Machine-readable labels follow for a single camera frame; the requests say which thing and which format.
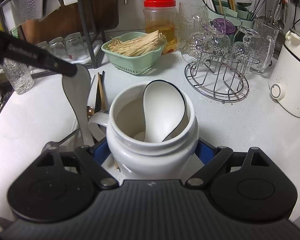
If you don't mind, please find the white ceramic jar with handle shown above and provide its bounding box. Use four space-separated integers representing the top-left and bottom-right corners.
88 80 199 179

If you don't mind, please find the embossed stainless steel spoon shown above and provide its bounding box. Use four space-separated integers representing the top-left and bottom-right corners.
42 128 80 153

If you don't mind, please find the white ceramic soup spoon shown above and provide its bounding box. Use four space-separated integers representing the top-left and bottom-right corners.
142 80 186 143
62 64 94 146

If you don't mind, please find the copper coloured small spoon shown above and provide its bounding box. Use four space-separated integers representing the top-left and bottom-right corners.
87 106 95 119

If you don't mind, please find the tall textured glass mug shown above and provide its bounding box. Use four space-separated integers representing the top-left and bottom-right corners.
2 58 34 95

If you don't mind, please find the small upturned drinking glass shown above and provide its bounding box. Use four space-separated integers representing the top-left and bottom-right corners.
36 41 51 53

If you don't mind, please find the steel cleaver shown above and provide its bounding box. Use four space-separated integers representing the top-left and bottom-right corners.
2 0 62 23

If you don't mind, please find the wooden chopstick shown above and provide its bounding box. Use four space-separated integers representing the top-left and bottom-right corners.
97 73 106 111

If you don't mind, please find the green plastic basket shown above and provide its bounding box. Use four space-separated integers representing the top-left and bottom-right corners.
101 30 167 75

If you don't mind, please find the wooden cutting board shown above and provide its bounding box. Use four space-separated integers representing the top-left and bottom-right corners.
21 0 128 45

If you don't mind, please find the white electric cooker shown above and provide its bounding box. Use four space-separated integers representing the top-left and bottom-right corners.
268 29 300 118

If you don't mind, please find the bundle of dried noodles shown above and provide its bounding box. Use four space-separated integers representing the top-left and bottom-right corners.
108 30 166 57

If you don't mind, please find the textured glass pitcher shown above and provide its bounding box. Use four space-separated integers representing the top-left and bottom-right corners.
177 2 208 63

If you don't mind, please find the purple lid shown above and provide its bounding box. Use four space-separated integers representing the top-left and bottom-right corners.
212 18 236 35

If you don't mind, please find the textured glass mug right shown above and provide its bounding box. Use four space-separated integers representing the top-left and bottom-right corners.
250 19 279 75

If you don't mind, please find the green utensil holder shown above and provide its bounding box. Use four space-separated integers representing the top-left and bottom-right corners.
202 0 253 40

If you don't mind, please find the red lidded plastic jar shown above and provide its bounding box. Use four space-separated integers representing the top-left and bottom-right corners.
143 0 177 54

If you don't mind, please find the hanging utensil set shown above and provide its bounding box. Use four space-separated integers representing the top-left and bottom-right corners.
249 0 290 31

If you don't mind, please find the wire glass drying rack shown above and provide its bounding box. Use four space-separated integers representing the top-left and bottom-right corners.
184 19 259 103

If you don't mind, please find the black dish rack frame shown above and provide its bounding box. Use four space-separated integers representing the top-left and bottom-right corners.
0 0 107 78

